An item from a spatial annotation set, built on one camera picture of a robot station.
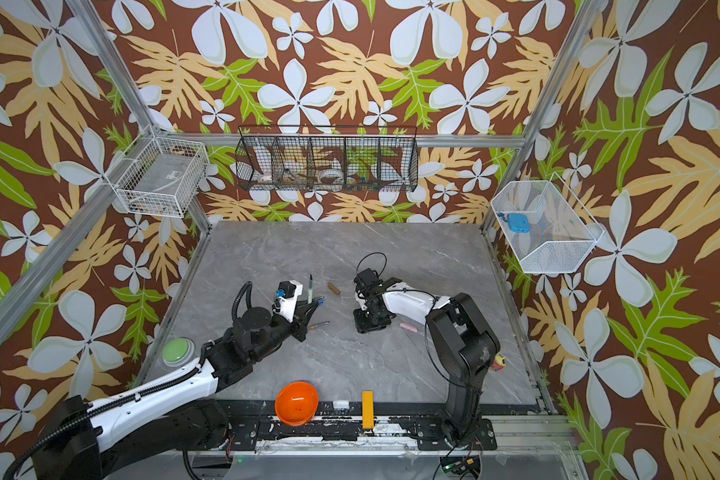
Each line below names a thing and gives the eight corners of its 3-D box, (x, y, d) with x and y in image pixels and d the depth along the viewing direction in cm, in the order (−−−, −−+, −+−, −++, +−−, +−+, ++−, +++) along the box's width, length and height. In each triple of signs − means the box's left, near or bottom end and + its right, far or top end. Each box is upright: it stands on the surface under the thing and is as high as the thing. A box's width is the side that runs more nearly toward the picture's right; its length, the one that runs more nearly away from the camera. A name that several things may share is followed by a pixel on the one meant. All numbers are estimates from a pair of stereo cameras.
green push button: (161, 366, 88) (155, 362, 85) (171, 341, 93) (166, 337, 90) (190, 366, 88) (186, 362, 85) (199, 341, 93) (195, 337, 90)
